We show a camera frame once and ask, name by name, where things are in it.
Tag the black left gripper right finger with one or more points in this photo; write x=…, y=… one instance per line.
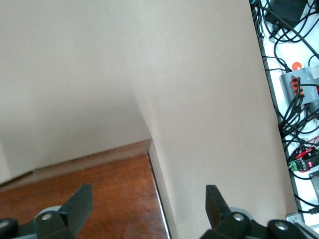
x=219, y=221

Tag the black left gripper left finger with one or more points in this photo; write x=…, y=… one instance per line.
x=72, y=211

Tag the green terminal block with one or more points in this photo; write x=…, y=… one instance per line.
x=293, y=166

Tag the dark red wooden cabinet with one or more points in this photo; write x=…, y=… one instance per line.
x=112, y=189

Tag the black device with red light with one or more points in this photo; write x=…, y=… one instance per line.
x=305, y=165

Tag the red alligator clip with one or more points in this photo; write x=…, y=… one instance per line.
x=302, y=154

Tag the brown table mat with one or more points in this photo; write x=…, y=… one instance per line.
x=199, y=99

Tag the grey usb hub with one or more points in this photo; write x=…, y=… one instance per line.
x=285, y=84

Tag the orange round sticker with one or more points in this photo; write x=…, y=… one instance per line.
x=297, y=66

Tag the black power adapter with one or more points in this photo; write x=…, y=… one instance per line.
x=286, y=10

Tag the silver metal corner bracket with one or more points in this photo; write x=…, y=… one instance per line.
x=296, y=220

